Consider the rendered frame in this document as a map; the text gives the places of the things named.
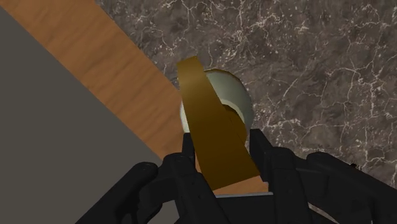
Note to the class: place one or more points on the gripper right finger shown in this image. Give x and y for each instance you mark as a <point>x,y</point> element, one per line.
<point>325,186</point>

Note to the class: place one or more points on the wooden counter cabinet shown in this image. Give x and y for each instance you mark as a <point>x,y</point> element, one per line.
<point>108,62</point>

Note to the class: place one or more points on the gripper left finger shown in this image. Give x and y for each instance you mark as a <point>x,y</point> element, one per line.
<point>173,186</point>

